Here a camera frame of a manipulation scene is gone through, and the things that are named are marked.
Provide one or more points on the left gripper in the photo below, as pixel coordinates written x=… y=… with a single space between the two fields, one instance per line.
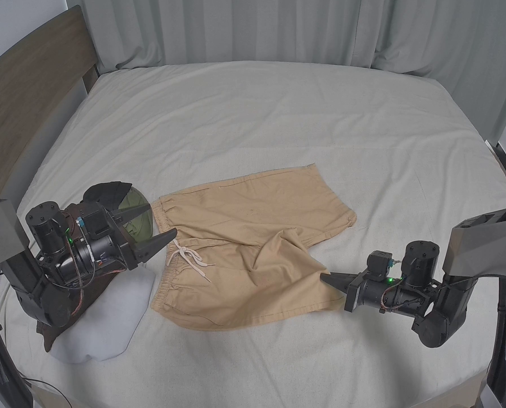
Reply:
x=104 y=253

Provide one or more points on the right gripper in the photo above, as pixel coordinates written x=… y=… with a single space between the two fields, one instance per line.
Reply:
x=372 y=295

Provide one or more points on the tan shorts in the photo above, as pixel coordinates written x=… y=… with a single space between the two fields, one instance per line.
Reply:
x=244 y=227

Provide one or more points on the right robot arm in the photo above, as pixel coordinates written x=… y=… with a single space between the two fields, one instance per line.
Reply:
x=478 y=249

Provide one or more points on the bed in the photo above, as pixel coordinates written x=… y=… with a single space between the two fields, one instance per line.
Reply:
x=278 y=121

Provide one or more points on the olive green garment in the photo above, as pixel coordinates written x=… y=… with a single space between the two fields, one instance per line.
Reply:
x=129 y=200

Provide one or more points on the black garment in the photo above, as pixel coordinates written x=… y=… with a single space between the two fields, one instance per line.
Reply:
x=108 y=191

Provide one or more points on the white garment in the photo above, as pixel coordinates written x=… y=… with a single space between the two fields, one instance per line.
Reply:
x=108 y=312

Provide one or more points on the brown garment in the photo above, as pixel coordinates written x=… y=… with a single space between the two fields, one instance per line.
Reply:
x=49 y=334

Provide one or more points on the grey-green curtain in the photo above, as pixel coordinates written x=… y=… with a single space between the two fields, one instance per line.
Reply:
x=214 y=15
x=448 y=23

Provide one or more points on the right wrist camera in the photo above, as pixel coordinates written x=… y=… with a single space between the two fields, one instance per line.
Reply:
x=379 y=263

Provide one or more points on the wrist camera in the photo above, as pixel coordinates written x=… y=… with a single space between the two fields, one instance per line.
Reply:
x=379 y=263
x=93 y=223

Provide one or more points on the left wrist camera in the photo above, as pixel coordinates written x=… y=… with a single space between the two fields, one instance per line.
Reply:
x=93 y=223

